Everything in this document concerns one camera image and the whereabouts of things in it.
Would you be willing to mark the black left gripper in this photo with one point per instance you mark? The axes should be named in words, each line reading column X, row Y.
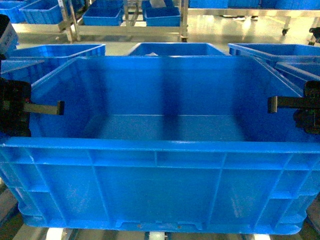
column 15, row 108

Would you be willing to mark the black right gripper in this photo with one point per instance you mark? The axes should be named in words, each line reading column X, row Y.
column 306, row 119

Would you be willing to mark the blue plastic crate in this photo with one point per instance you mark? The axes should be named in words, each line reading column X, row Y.
column 172, row 144

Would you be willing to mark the neighbour blue crate on shelf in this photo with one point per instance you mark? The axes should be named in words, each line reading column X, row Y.
column 32, row 63

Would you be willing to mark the blue crate behind red one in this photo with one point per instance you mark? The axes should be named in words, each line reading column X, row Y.
column 275, row 52

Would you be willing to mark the metal rack on casters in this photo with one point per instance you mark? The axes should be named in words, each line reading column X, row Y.
column 74, row 26

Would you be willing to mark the blue crate behind neighbour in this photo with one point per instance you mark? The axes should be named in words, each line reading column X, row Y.
column 175, row 49

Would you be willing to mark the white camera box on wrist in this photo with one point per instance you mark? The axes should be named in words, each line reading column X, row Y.
column 8, row 36

